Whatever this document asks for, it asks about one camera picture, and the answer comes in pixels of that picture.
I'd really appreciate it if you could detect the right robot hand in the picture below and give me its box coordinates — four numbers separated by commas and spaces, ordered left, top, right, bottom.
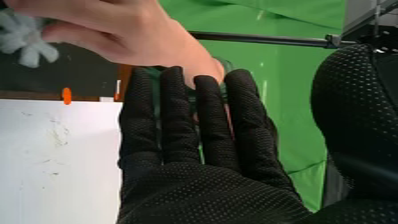
115, 43, 398, 224

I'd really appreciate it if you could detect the dark mat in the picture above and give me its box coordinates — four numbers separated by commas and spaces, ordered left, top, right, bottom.
0, 42, 122, 95

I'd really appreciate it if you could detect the person's hand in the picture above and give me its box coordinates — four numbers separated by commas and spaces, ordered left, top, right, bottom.
1, 0, 227, 88

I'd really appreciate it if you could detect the white sheet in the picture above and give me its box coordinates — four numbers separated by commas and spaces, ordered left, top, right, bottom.
0, 97, 126, 224

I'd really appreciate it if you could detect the black pole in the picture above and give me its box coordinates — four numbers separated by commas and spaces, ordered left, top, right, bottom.
186, 30, 359, 50

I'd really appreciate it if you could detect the pale grey flower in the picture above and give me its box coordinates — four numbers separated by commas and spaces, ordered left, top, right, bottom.
0, 9, 62, 70

